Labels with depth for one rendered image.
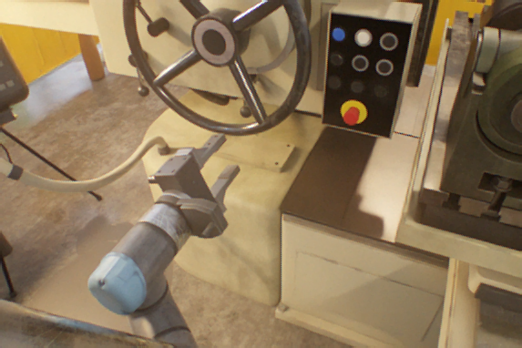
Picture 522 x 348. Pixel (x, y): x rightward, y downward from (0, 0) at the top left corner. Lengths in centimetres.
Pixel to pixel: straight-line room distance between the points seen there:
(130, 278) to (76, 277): 159
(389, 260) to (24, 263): 175
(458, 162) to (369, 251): 56
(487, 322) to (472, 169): 37
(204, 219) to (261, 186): 88
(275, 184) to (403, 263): 51
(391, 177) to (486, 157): 71
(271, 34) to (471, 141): 43
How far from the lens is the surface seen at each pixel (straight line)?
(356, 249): 132
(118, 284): 53
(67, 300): 206
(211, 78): 107
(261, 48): 82
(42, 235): 240
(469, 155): 84
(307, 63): 66
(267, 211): 136
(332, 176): 146
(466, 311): 109
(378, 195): 142
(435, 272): 133
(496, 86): 79
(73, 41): 397
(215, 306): 184
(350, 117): 80
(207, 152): 67
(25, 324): 40
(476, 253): 96
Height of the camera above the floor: 157
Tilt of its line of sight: 41 degrees down
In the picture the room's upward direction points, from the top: 2 degrees counter-clockwise
